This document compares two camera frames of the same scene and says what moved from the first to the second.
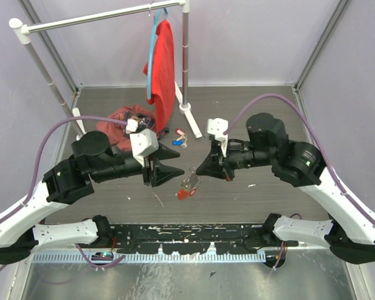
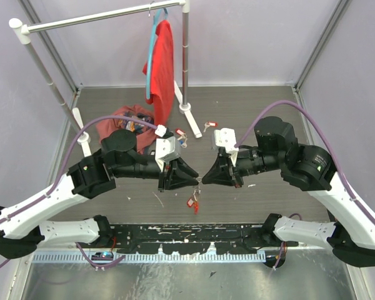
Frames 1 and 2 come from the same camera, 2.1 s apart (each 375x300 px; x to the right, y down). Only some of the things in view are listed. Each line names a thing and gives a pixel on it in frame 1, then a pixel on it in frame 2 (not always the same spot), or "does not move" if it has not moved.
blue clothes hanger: [151, 49] does not move
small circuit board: [102, 255] does not move
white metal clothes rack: [22, 32] does not move
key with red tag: [184, 135] does not move
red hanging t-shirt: [163, 97] does not move
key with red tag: [192, 192] -> [194, 200]
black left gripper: [162, 173] -> [173, 178]
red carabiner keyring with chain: [192, 181] -> [195, 202]
